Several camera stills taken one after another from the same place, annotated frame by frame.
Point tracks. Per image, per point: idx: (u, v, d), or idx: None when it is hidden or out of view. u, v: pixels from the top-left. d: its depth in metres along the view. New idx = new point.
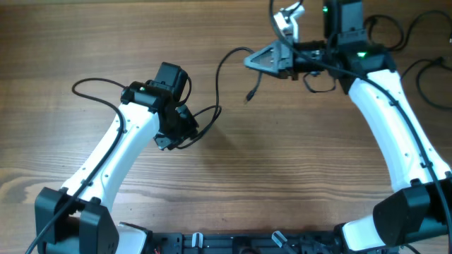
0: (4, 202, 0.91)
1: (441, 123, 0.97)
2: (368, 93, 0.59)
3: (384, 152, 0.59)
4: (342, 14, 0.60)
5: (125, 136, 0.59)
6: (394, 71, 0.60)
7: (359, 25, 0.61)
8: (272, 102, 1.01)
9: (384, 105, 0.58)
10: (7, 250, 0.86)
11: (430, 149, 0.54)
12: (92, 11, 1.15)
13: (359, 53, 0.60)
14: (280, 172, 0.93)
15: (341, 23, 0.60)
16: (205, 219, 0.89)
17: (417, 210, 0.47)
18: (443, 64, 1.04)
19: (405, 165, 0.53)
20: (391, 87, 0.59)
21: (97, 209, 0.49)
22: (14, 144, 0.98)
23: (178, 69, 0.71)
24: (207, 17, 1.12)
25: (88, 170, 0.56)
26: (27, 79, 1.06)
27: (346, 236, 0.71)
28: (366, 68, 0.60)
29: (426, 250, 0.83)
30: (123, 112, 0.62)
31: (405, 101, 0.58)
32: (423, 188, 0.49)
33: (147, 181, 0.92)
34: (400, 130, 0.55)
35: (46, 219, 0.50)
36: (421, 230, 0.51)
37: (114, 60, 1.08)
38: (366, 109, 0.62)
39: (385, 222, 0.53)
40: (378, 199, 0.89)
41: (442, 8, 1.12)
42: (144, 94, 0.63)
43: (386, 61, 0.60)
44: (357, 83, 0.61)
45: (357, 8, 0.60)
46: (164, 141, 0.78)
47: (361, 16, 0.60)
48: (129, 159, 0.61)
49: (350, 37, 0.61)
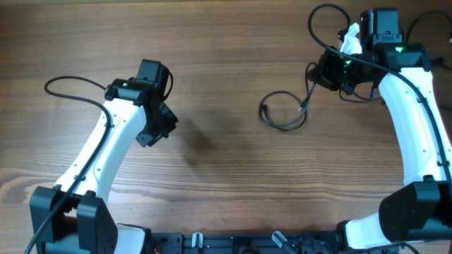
0: (3, 202, 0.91)
1: None
2: (397, 87, 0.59)
3: (402, 148, 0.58)
4: (378, 18, 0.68)
5: (113, 130, 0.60)
6: (429, 70, 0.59)
7: (393, 30, 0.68)
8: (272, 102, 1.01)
9: (411, 100, 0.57)
10: (6, 250, 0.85)
11: (450, 150, 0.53)
12: (92, 11, 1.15)
13: (397, 48, 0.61)
14: (280, 172, 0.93)
15: (377, 26, 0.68)
16: (205, 219, 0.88)
17: (424, 204, 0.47)
18: (443, 65, 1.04)
19: (421, 161, 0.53)
20: (421, 85, 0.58)
21: (92, 201, 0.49)
22: (14, 144, 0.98)
23: (158, 64, 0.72)
24: (207, 17, 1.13)
25: (80, 166, 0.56)
26: (27, 79, 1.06)
27: (348, 236, 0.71)
28: (400, 63, 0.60)
29: (427, 250, 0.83)
30: (108, 109, 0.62)
31: (433, 101, 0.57)
32: (433, 183, 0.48)
33: (146, 181, 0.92)
34: (424, 126, 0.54)
35: (42, 216, 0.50)
36: (426, 229, 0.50)
37: (114, 60, 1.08)
38: (390, 102, 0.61)
39: (393, 216, 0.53)
40: (378, 199, 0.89)
41: (441, 8, 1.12)
42: (128, 90, 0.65)
43: (421, 58, 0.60)
44: (388, 76, 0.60)
45: (392, 16, 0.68)
46: (146, 137, 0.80)
47: (396, 22, 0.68)
48: (119, 154, 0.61)
49: (385, 39, 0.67)
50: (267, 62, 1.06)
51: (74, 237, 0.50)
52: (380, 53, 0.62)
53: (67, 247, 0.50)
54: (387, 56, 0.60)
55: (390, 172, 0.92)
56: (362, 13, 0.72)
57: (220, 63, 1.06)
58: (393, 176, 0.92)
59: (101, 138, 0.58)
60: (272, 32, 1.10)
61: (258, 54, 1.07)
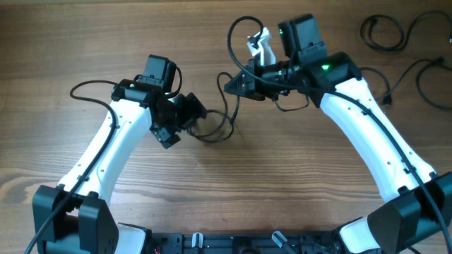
0: (3, 202, 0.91)
1: (441, 123, 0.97)
2: (339, 105, 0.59)
3: (368, 163, 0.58)
4: (298, 30, 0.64)
5: (118, 131, 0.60)
6: (361, 79, 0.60)
7: (316, 39, 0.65)
8: (272, 102, 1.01)
9: (357, 115, 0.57)
10: (7, 250, 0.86)
11: (410, 152, 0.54)
12: (92, 11, 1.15)
13: (323, 66, 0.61)
14: (280, 172, 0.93)
15: (299, 41, 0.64)
16: (205, 219, 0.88)
17: (410, 218, 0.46)
18: (443, 64, 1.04)
19: (389, 174, 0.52)
20: (359, 96, 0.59)
21: (94, 202, 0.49)
22: (14, 144, 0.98)
23: (166, 61, 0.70)
24: (207, 17, 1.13)
25: (84, 166, 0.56)
26: (26, 79, 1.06)
27: (345, 239, 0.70)
28: (332, 80, 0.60)
29: (427, 250, 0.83)
30: (115, 109, 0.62)
31: (377, 108, 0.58)
32: (412, 195, 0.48)
33: (147, 181, 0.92)
34: (378, 138, 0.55)
35: (44, 216, 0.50)
36: (418, 233, 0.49)
37: (114, 60, 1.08)
38: (341, 121, 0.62)
39: (381, 233, 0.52)
40: (378, 199, 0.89)
41: (441, 8, 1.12)
42: (135, 91, 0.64)
43: (351, 69, 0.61)
44: (326, 97, 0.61)
45: (308, 25, 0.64)
46: (165, 133, 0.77)
47: (316, 30, 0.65)
48: (122, 156, 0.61)
49: (311, 51, 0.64)
50: None
51: (75, 237, 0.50)
52: (308, 74, 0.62)
53: (68, 247, 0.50)
54: (316, 77, 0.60)
55: None
56: (278, 26, 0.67)
57: (220, 63, 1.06)
58: None
59: (104, 141, 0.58)
60: (272, 32, 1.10)
61: None
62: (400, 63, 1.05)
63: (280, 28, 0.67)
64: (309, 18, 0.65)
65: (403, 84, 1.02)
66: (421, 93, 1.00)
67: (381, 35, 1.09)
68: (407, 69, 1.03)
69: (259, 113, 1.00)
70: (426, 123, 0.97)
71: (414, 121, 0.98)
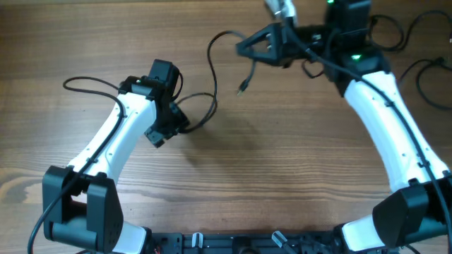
0: (4, 202, 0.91)
1: (440, 123, 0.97)
2: (363, 94, 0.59)
3: (382, 154, 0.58)
4: (349, 13, 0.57)
5: (126, 121, 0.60)
6: (388, 73, 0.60)
7: (361, 23, 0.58)
8: (272, 102, 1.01)
9: (379, 106, 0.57)
10: (7, 250, 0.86)
11: (426, 148, 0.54)
12: (92, 11, 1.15)
13: (354, 56, 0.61)
14: (280, 172, 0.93)
15: (344, 23, 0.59)
16: (205, 219, 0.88)
17: (415, 211, 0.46)
18: (443, 64, 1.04)
19: (402, 166, 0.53)
20: (385, 87, 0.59)
21: (102, 183, 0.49)
22: (14, 143, 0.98)
23: (171, 64, 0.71)
24: (207, 17, 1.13)
25: (92, 149, 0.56)
26: (26, 79, 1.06)
27: (346, 237, 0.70)
28: (361, 70, 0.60)
29: (427, 250, 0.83)
30: (122, 101, 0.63)
31: (401, 102, 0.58)
32: (420, 188, 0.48)
33: (147, 181, 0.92)
34: (397, 130, 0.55)
35: (52, 196, 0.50)
36: (421, 229, 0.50)
37: (114, 60, 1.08)
38: (361, 110, 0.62)
39: (385, 226, 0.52)
40: (378, 199, 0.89)
41: (442, 7, 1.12)
42: (140, 86, 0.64)
43: (381, 63, 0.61)
44: (351, 83, 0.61)
45: (363, 7, 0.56)
46: (156, 136, 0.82)
47: (366, 15, 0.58)
48: (128, 144, 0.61)
49: (350, 37, 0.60)
50: None
51: (80, 220, 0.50)
52: (338, 61, 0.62)
53: (74, 230, 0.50)
54: (347, 65, 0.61)
55: None
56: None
57: (220, 63, 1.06)
58: None
59: (113, 127, 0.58)
60: None
61: None
62: (400, 63, 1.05)
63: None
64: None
65: (403, 84, 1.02)
66: (421, 93, 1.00)
67: (381, 34, 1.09)
68: (407, 70, 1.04)
69: (258, 113, 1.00)
70: (425, 123, 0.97)
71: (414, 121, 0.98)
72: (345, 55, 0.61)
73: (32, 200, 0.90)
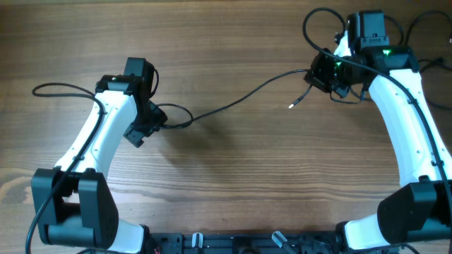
0: (3, 202, 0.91)
1: (440, 123, 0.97)
2: (388, 89, 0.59)
3: (395, 149, 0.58)
4: (365, 20, 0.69)
5: (106, 118, 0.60)
6: (417, 72, 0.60)
7: (380, 32, 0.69)
8: (272, 103, 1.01)
9: (401, 101, 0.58)
10: (7, 250, 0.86)
11: (443, 149, 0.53)
12: (92, 11, 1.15)
13: (384, 51, 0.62)
14: (280, 172, 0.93)
15: (364, 29, 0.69)
16: (205, 219, 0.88)
17: (422, 207, 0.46)
18: (443, 64, 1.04)
19: (417, 161, 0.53)
20: (411, 85, 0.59)
21: (92, 176, 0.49)
22: (13, 144, 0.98)
23: (145, 61, 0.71)
24: (207, 17, 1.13)
25: (77, 148, 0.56)
26: (26, 79, 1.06)
27: (347, 235, 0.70)
28: (389, 66, 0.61)
29: (427, 250, 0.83)
30: (100, 99, 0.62)
31: (424, 101, 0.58)
32: (431, 185, 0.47)
33: (147, 181, 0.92)
34: (415, 126, 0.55)
35: (43, 197, 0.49)
36: (425, 228, 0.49)
37: (114, 60, 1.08)
38: (383, 106, 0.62)
39: (390, 219, 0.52)
40: (378, 199, 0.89)
41: (441, 8, 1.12)
42: (117, 83, 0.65)
43: (409, 61, 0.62)
44: (376, 78, 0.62)
45: (377, 17, 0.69)
46: (136, 136, 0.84)
47: (382, 25, 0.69)
48: (114, 140, 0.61)
49: (373, 41, 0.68)
50: (267, 62, 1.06)
51: (75, 219, 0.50)
52: (368, 57, 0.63)
53: (69, 228, 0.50)
54: (376, 58, 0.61)
55: (389, 172, 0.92)
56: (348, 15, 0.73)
57: (220, 63, 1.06)
58: (393, 176, 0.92)
59: (94, 125, 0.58)
60: (272, 32, 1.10)
61: (257, 54, 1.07)
62: None
63: (349, 20, 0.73)
64: (378, 13, 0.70)
65: None
66: None
67: None
68: None
69: (258, 113, 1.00)
70: None
71: None
72: (374, 51, 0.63)
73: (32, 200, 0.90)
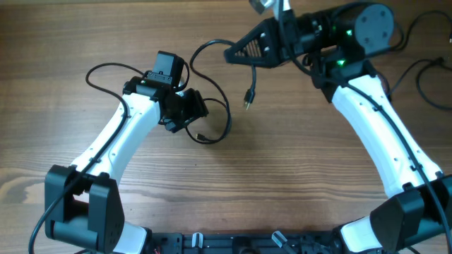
0: (3, 202, 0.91)
1: (439, 123, 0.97)
2: (352, 100, 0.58)
3: (373, 157, 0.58)
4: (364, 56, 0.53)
5: (129, 121, 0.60)
6: (374, 77, 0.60)
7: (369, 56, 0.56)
8: (272, 102, 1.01)
9: (367, 111, 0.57)
10: (7, 250, 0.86)
11: (418, 151, 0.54)
12: (92, 11, 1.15)
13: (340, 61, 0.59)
14: (280, 172, 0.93)
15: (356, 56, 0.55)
16: (205, 219, 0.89)
17: (412, 214, 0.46)
18: (443, 64, 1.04)
19: (395, 170, 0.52)
20: (372, 92, 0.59)
21: (106, 183, 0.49)
22: (14, 143, 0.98)
23: (174, 58, 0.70)
24: (207, 17, 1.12)
25: (95, 149, 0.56)
26: (26, 79, 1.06)
27: (346, 238, 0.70)
28: (346, 76, 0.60)
29: (426, 250, 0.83)
30: (128, 101, 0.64)
31: (388, 105, 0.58)
32: (415, 192, 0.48)
33: (147, 180, 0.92)
34: (386, 133, 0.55)
35: (55, 195, 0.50)
36: (421, 232, 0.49)
37: (114, 60, 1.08)
38: (350, 116, 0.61)
39: (381, 229, 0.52)
40: (378, 199, 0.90)
41: (442, 7, 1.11)
42: (145, 87, 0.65)
43: (366, 65, 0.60)
44: (338, 89, 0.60)
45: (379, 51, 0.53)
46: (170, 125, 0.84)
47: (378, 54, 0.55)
48: (131, 145, 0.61)
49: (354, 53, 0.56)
50: None
51: (82, 220, 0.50)
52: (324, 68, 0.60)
53: (75, 229, 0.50)
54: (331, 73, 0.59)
55: None
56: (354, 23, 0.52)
57: (220, 63, 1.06)
58: None
59: (117, 127, 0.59)
60: None
61: None
62: (400, 63, 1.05)
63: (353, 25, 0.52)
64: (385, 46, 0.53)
65: (402, 85, 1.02)
66: (420, 93, 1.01)
67: None
68: (407, 69, 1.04)
69: (258, 113, 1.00)
70: (425, 123, 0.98)
71: (414, 121, 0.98)
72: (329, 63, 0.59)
73: (32, 200, 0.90)
